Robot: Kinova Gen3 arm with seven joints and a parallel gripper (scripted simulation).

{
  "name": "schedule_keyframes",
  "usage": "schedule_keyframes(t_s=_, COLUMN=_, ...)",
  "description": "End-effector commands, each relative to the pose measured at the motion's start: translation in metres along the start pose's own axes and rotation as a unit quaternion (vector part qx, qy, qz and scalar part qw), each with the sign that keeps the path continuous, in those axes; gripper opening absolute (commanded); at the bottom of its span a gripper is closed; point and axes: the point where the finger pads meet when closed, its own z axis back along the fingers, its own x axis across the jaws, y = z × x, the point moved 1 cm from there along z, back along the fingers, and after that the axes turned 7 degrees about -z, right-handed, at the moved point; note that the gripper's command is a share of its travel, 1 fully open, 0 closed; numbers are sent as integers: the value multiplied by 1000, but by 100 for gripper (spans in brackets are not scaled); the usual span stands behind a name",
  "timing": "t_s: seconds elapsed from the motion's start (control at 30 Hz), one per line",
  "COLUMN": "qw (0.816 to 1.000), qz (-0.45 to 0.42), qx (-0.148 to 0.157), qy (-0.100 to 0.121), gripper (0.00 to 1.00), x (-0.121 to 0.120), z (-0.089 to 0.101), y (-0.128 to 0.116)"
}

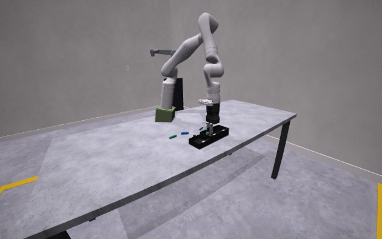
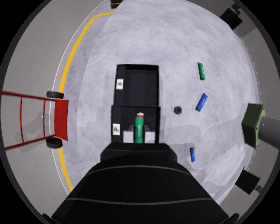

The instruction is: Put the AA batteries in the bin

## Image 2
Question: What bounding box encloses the green cylinder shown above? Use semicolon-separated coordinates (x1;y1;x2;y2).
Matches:
135;117;143;143
198;62;205;80

